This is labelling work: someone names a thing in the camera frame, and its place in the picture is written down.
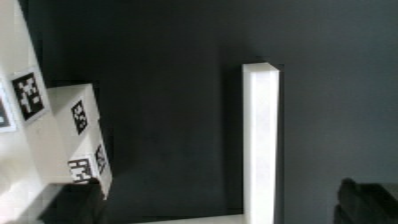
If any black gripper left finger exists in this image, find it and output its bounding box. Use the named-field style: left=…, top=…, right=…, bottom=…
left=39, top=179, right=107, bottom=224

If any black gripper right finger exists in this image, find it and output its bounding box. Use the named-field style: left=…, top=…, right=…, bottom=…
left=334, top=178, right=398, bottom=224

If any white chair back ladder part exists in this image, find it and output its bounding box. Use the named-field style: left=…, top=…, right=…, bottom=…
left=0, top=0, right=64, bottom=224

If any white frame wall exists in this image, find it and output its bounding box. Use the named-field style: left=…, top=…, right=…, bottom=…
left=142, top=62, right=281, bottom=224

